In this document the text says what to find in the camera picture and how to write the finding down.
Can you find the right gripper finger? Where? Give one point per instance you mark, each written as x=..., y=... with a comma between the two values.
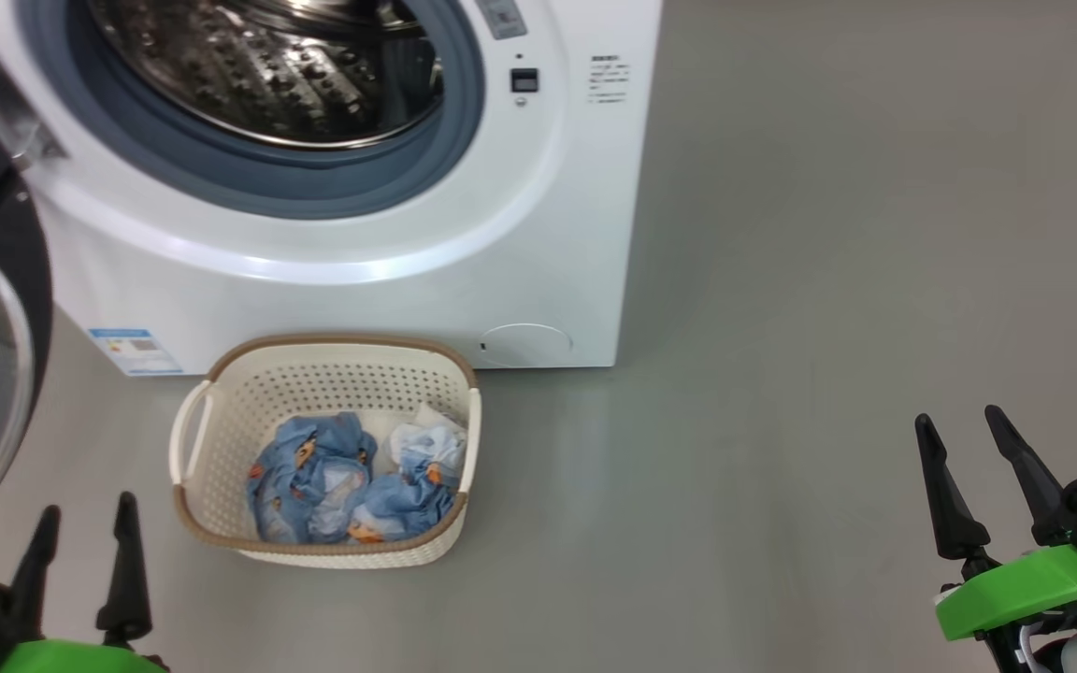
x=954, y=514
x=1034, y=486

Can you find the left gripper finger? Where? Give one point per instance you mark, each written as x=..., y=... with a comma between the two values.
x=34, y=570
x=125, y=589

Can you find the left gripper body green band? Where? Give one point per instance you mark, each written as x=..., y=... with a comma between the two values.
x=62, y=659

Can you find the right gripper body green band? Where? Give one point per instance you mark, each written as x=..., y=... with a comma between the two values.
x=1015, y=589

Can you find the blue printed garment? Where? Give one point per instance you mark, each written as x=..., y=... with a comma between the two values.
x=305, y=477

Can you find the white front-load washing machine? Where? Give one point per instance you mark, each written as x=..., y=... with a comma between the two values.
x=361, y=299

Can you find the stainless steel washing machine drum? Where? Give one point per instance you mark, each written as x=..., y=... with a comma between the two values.
x=267, y=75

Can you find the blue energy label sticker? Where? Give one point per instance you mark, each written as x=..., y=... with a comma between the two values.
x=135, y=351

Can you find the cream perforated laundry basket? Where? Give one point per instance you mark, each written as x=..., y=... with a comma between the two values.
x=314, y=383

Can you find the round white filter cover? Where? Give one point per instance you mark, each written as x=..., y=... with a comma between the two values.
x=526, y=345

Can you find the small printed text label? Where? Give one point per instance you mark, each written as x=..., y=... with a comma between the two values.
x=610, y=78

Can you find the grey warning label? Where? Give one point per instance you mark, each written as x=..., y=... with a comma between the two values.
x=501, y=17

